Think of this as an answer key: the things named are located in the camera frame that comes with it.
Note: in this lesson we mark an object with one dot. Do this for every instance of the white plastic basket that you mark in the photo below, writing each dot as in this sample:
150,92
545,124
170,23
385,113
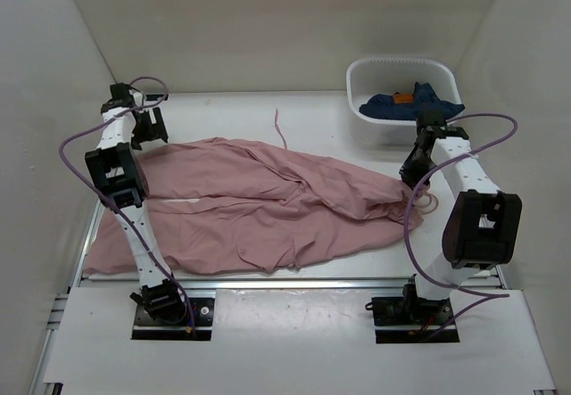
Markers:
392,80

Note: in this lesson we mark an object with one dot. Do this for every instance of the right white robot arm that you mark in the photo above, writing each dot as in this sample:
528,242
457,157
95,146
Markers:
480,232

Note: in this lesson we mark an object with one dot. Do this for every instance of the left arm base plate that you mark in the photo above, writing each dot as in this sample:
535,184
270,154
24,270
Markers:
176,329

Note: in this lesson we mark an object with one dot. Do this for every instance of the dark blue trousers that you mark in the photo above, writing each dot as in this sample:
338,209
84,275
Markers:
408,107

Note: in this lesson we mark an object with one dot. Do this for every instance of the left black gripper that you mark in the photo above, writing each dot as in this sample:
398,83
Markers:
156,132

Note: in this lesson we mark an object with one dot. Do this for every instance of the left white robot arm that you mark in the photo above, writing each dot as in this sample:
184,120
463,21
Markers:
117,175

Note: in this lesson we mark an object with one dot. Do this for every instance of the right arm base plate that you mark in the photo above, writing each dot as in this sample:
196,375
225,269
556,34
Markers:
397,321

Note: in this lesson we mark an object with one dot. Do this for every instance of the pink trousers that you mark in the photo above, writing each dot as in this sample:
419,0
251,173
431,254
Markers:
220,206

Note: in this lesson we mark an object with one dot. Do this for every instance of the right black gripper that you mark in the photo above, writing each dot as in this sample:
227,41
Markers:
410,176

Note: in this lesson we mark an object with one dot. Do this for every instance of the black corner label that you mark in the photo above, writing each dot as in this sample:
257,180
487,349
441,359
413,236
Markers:
156,98

